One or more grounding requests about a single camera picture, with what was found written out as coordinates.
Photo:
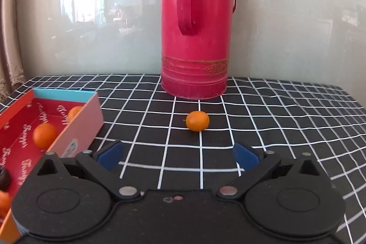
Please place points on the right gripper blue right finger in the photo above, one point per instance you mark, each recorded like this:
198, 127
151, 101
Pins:
257, 167

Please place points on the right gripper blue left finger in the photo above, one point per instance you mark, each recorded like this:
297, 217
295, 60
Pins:
98, 165

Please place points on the small orange kumquat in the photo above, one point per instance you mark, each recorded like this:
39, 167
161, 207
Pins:
74, 112
197, 121
44, 135
5, 204

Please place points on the dark brown dried fruit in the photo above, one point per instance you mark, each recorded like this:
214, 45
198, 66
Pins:
5, 179

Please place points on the red colourful cardboard box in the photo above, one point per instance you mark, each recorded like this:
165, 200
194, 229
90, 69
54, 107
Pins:
42, 120

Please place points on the black white grid tablecloth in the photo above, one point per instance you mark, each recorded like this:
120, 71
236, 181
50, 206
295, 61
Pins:
289, 118

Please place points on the beige lace curtain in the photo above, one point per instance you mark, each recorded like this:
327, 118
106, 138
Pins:
12, 70

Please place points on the red thermos flask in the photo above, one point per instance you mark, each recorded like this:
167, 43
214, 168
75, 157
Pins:
195, 37

